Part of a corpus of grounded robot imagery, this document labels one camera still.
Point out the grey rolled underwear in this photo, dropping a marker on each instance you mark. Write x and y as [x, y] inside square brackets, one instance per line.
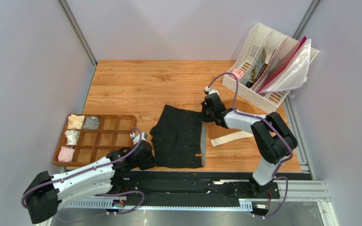
[91, 122]

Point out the cream rolled underwear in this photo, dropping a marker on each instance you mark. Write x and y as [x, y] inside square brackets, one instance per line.
[75, 121]

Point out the illustrated booklet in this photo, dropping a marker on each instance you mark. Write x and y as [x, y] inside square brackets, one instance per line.
[258, 66]

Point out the pink rolled underwear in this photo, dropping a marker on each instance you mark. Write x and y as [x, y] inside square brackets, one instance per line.
[66, 154]

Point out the white plastic file rack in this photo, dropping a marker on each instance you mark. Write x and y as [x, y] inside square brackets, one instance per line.
[259, 36]

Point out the aluminium rail frame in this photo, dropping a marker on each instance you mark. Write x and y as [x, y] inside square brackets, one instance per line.
[295, 187]

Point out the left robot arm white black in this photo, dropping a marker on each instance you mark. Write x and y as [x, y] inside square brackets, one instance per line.
[47, 194]

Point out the pink sticky note pad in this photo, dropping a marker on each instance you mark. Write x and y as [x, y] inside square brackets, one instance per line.
[238, 73]

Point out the orange ribbed underwear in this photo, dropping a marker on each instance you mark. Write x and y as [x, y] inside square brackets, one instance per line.
[218, 135]

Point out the left aluminium corner post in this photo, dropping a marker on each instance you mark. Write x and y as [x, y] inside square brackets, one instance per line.
[77, 30]

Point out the white rolled underwear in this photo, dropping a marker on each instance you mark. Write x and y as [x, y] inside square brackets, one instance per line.
[72, 137]

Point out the aluminium corner post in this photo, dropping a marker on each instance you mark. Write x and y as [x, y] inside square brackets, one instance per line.
[77, 30]
[308, 15]

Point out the right aluminium corner post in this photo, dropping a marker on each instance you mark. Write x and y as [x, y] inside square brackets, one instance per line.
[308, 15]

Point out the black striped underwear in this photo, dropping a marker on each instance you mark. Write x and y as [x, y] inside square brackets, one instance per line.
[176, 138]

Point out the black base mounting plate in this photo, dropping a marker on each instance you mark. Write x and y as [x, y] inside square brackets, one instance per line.
[183, 189]

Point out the clear bubble plastic folder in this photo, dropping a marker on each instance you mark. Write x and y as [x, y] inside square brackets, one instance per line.
[294, 75]

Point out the wooden compartment tray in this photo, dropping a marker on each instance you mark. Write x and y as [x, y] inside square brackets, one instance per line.
[113, 133]

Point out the red plastic folder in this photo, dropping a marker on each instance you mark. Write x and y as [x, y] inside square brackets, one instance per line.
[279, 61]

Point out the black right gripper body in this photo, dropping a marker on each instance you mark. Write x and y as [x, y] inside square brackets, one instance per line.
[205, 111]

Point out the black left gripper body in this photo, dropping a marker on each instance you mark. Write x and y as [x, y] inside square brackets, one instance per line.
[147, 163]

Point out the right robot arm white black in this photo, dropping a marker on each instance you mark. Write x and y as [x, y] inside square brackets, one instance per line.
[274, 139]

